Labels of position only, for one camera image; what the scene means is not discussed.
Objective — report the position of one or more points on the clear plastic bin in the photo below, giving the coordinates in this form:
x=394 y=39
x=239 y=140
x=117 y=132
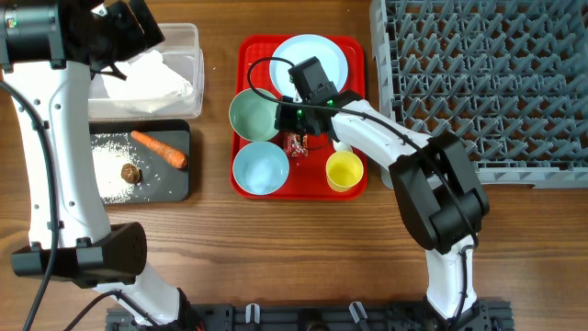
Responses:
x=182 y=53

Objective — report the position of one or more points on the brown mushroom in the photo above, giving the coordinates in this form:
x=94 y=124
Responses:
x=130 y=174

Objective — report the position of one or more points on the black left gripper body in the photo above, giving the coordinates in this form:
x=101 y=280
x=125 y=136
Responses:
x=120 y=35

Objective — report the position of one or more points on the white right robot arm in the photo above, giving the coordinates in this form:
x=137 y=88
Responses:
x=439 y=194

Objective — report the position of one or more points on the green bowl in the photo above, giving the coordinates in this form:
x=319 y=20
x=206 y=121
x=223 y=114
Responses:
x=253 y=117

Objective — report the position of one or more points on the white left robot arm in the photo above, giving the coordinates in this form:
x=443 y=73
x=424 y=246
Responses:
x=71 y=238

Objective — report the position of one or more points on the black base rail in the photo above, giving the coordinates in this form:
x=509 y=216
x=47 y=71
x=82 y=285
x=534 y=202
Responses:
x=396 y=316

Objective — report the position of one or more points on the red serving tray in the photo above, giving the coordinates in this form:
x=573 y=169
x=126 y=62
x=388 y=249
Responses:
x=307 y=178

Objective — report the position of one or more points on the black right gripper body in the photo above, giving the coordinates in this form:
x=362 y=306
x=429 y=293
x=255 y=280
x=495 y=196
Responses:
x=293 y=120

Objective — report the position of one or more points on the yellow plastic cup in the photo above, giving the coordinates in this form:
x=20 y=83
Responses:
x=344 y=170

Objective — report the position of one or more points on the orange carrot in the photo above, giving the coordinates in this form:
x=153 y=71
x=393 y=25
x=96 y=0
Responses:
x=172 y=156

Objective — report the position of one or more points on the red snack wrapper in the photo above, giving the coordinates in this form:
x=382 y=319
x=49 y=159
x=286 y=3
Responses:
x=296 y=145

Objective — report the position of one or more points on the black tray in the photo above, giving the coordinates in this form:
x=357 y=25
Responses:
x=160 y=182

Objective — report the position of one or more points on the light blue bowl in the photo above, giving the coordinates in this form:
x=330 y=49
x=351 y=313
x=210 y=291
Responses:
x=260 y=168

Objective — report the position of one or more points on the white napkin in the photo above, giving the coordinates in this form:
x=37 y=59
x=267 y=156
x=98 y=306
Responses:
x=150 y=84

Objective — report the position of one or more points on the light blue plate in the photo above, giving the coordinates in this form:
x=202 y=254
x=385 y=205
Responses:
x=300 y=48

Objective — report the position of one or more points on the grey dishwasher rack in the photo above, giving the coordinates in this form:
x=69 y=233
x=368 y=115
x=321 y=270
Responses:
x=509 y=78

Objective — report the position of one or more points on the white rice pile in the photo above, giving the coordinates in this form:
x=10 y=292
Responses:
x=111 y=151

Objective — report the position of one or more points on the white plastic spoon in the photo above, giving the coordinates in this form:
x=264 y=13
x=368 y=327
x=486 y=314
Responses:
x=341 y=147

